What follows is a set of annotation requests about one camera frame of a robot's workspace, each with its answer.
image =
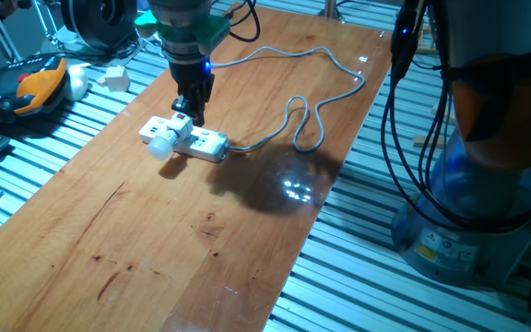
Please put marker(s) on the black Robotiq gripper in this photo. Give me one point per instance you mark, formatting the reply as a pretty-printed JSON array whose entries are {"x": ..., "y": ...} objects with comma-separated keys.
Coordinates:
[{"x": 192, "y": 74}]

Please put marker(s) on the white bulb holder with bulb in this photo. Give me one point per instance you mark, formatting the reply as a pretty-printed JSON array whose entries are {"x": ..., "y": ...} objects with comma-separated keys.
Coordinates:
[{"x": 159, "y": 147}]

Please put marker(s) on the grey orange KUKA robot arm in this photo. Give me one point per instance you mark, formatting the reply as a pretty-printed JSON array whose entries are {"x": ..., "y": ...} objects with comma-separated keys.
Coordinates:
[{"x": 500, "y": 27}]

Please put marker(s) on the bystander hand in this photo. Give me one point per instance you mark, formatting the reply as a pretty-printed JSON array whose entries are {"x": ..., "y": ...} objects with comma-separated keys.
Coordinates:
[{"x": 5, "y": 5}]

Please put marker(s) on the white power strip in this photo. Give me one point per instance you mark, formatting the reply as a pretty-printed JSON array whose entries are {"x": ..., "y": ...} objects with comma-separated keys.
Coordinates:
[{"x": 205, "y": 143}]

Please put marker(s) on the white polyhedron block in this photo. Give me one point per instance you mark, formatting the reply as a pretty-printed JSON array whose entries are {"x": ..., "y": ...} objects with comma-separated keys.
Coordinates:
[{"x": 117, "y": 79}]

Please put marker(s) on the small green object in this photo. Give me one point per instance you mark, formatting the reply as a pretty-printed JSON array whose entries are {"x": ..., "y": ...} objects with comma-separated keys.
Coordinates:
[{"x": 145, "y": 23}]

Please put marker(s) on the white round object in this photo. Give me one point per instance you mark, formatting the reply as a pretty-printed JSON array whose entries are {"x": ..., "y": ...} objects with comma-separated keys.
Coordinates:
[{"x": 77, "y": 83}]

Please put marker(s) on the black round spool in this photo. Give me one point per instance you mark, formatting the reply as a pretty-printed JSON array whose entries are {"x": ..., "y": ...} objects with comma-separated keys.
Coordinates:
[{"x": 95, "y": 20}]

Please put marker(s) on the orange black teach pendant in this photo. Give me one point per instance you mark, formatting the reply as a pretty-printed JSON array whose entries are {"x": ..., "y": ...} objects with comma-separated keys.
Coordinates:
[{"x": 39, "y": 87}]

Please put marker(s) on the thin metal rod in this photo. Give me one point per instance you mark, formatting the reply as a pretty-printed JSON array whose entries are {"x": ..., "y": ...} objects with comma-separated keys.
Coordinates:
[{"x": 44, "y": 20}]

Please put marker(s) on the orange wooden board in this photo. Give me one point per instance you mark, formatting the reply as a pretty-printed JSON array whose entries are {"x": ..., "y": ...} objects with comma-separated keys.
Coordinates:
[{"x": 155, "y": 286}]

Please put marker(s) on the small wooden piece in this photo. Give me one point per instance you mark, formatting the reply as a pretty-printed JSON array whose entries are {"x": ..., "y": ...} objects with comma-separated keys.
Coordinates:
[{"x": 427, "y": 141}]

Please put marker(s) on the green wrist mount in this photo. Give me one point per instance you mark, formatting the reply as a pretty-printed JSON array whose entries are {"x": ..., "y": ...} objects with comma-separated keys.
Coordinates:
[{"x": 215, "y": 30}]

